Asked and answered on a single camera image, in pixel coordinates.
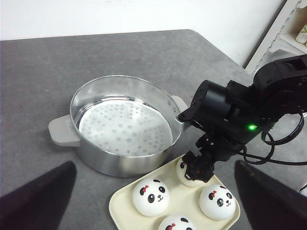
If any cream panda bun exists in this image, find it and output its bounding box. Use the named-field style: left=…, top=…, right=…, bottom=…
left=132, top=178, right=170, bottom=217
left=176, top=158, right=205, bottom=188

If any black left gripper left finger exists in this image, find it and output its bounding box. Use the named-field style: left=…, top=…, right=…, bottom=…
left=0, top=161, right=77, bottom=230

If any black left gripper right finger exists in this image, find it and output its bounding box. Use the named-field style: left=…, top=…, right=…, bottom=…
left=235, top=161, right=307, bottom=230

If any white perforated steamer liner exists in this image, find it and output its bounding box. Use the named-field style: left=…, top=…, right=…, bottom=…
left=79, top=100, right=173, bottom=156

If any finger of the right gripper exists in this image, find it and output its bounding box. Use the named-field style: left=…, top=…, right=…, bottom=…
left=182, top=151, right=201, bottom=168
left=184, top=164, right=213, bottom=183

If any white shelf unit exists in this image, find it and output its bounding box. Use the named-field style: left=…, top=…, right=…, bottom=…
left=245, top=0, right=307, bottom=75

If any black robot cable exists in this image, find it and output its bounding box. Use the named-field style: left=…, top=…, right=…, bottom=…
left=239, top=109, right=307, bottom=166

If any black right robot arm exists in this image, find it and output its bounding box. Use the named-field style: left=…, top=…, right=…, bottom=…
left=177, top=55, right=307, bottom=230

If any stainless steel steamer pot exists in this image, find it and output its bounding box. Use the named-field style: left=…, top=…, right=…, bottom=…
left=48, top=75, right=187, bottom=178

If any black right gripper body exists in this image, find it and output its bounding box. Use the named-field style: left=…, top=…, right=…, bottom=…
left=195, top=134, right=246, bottom=171

